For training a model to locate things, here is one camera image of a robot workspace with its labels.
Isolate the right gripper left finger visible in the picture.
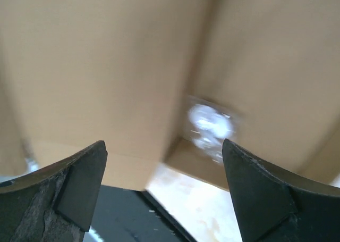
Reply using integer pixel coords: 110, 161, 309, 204
1, 140, 107, 241

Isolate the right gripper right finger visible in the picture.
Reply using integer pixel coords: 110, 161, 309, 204
222, 139, 339, 241

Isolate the clear plastic wrapper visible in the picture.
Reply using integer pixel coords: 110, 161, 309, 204
181, 95, 242, 165

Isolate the brown cardboard box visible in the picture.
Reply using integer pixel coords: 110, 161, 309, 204
1, 0, 339, 190

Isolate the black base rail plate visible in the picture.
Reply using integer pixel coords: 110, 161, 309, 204
89, 185, 196, 242

